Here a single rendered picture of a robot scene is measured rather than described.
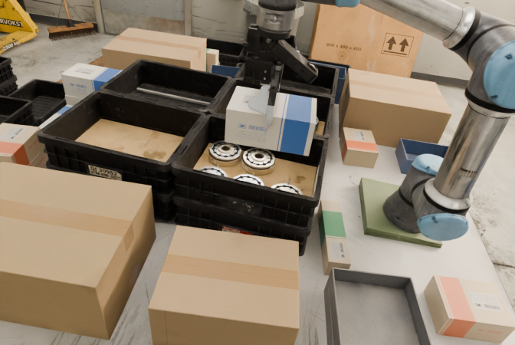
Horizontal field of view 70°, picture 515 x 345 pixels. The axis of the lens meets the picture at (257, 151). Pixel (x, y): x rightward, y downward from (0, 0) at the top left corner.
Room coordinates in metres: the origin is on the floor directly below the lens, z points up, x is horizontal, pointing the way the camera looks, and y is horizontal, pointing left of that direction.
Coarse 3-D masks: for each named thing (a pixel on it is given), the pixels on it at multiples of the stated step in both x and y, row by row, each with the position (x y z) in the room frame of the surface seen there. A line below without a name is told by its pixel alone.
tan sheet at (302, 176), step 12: (204, 156) 0.93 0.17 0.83; (228, 168) 0.89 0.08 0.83; (240, 168) 0.90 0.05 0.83; (276, 168) 0.92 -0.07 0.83; (288, 168) 0.93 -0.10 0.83; (300, 168) 0.94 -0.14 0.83; (312, 168) 0.94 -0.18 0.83; (264, 180) 0.85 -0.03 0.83; (276, 180) 0.86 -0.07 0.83; (300, 180) 0.88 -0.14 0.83; (312, 180) 0.88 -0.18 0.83
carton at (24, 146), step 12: (0, 132) 0.90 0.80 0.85; (12, 132) 0.91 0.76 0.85; (24, 132) 0.92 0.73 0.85; (36, 132) 0.93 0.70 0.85; (0, 144) 0.84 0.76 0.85; (12, 144) 0.85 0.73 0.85; (24, 144) 0.86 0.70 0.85; (36, 144) 0.91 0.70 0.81; (0, 156) 0.80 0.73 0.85; (12, 156) 0.80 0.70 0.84; (24, 156) 0.85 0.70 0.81
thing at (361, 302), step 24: (336, 288) 0.56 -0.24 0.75; (360, 288) 0.57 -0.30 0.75; (384, 288) 0.58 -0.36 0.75; (408, 288) 0.57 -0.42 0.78; (336, 312) 0.47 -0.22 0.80; (360, 312) 0.51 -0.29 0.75; (384, 312) 0.51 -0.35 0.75; (408, 312) 0.52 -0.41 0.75; (336, 336) 0.43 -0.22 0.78; (360, 336) 0.45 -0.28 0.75; (384, 336) 0.46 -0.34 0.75; (408, 336) 0.46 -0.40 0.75
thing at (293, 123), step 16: (240, 96) 0.78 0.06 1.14; (256, 96) 0.79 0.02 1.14; (288, 96) 0.81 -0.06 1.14; (240, 112) 0.71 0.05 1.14; (256, 112) 0.71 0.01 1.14; (288, 112) 0.73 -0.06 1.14; (304, 112) 0.74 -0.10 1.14; (240, 128) 0.71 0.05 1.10; (256, 128) 0.71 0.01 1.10; (272, 128) 0.71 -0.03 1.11; (288, 128) 0.70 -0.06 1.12; (304, 128) 0.70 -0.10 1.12; (240, 144) 0.71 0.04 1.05; (256, 144) 0.71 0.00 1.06; (272, 144) 0.70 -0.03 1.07; (288, 144) 0.70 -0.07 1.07; (304, 144) 0.70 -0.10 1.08
